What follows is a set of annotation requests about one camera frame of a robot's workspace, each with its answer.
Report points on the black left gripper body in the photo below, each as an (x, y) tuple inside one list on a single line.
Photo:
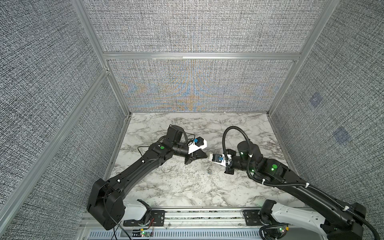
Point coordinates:
[(188, 158)]

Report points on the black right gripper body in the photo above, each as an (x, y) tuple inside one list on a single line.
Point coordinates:
[(234, 162)]

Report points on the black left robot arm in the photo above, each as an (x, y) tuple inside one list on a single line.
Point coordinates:
[(106, 201)]

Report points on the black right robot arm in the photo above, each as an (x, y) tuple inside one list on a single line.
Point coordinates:
[(329, 217)]

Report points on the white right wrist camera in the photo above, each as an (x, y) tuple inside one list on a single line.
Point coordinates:
[(221, 160)]

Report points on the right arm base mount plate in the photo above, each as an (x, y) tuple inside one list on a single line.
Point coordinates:
[(256, 217)]

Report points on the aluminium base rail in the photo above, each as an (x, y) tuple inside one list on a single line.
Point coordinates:
[(179, 224)]

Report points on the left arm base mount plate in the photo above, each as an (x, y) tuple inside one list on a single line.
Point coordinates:
[(156, 217)]

